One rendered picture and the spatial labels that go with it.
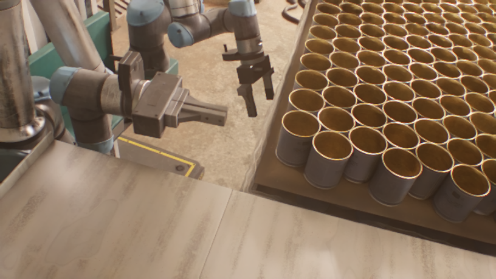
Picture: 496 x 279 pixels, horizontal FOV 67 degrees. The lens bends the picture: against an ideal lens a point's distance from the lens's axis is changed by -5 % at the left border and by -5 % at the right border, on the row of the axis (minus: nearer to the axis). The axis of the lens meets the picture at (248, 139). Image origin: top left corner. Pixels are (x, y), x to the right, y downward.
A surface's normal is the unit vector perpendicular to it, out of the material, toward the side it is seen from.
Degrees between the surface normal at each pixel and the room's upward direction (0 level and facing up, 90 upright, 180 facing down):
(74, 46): 85
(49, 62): 90
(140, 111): 2
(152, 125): 92
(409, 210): 2
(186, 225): 0
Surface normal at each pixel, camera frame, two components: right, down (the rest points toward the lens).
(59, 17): 0.51, 0.56
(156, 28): 0.71, 0.53
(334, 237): 0.11, -0.73
